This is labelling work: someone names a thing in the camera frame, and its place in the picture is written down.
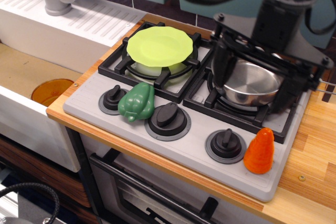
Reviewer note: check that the toy oven door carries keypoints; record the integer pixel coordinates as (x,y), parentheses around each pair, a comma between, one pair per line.
(140,193)

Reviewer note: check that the grey toy stove top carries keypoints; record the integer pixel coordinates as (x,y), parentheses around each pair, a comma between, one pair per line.
(188,151)

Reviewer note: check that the orange toy carrot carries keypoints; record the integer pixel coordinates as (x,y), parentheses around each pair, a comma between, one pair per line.
(259,156)

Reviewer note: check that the stainless steel pan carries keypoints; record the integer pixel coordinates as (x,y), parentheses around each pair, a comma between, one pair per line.
(255,79)

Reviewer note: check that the black right burner grate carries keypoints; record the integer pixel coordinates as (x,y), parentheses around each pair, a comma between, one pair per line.
(204,98)

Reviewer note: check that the black right stove knob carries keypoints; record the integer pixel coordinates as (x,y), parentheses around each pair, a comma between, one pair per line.
(225,146)

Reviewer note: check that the black middle stove knob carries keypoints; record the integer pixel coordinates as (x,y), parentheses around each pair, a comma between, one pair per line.
(168,123)

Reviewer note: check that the white toy sink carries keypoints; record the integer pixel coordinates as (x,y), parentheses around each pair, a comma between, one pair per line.
(37,47)

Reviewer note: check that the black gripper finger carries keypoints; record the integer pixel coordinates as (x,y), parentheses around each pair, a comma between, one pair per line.
(291,87)
(223,64)

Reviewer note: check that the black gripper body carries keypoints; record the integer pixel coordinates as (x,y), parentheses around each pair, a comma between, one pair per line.
(275,31)

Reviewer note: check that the orange sink drain plug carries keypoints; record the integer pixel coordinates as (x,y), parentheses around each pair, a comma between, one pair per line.
(47,92)

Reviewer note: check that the black burner grate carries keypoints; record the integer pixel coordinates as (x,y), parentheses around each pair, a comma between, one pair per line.
(204,98)
(171,83)

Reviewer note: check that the black left burner grate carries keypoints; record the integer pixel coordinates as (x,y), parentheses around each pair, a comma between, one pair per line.
(171,83)

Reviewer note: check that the black stove knob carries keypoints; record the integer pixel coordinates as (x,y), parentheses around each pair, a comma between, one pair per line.
(225,146)
(108,102)
(168,123)

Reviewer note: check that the light green plastic plate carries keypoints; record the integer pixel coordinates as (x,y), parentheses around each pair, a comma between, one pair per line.
(160,46)

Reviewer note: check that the black left stove knob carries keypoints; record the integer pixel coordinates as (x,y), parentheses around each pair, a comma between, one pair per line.
(108,102)

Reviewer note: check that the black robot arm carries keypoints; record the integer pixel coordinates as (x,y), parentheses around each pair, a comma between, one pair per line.
(274,44)

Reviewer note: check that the green toy bell pepper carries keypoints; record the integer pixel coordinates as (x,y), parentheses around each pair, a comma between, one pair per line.
(138,103)

